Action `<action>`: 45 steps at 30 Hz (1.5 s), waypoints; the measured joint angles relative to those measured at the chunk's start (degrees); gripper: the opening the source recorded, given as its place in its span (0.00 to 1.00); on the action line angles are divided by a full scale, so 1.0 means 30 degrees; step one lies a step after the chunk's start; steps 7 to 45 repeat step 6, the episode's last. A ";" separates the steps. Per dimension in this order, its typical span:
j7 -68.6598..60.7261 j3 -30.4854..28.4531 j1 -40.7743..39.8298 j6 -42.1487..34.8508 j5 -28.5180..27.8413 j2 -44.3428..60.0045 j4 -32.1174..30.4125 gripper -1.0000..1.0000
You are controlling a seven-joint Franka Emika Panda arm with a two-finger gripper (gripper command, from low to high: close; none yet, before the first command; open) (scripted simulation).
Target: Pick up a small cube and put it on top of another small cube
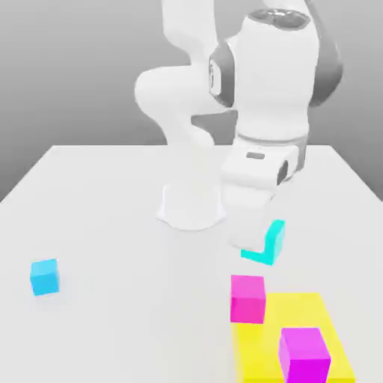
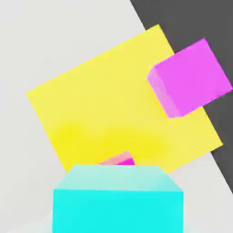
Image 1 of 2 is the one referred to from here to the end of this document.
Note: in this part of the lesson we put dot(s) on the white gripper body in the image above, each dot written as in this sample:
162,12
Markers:
247,215

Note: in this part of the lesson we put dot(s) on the small cyan cube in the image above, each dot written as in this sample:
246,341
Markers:
275,239

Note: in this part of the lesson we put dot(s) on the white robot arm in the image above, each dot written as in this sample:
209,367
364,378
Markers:
269,89

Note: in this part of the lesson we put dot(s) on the small pink cube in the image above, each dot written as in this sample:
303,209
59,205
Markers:
247,299

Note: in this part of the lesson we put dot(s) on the small purple cube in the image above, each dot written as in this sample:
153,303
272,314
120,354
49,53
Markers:
303,356

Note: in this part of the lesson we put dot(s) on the small blue cube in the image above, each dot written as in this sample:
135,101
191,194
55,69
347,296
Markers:
45,278

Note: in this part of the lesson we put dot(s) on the large yellow box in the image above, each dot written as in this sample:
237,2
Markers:
257,353

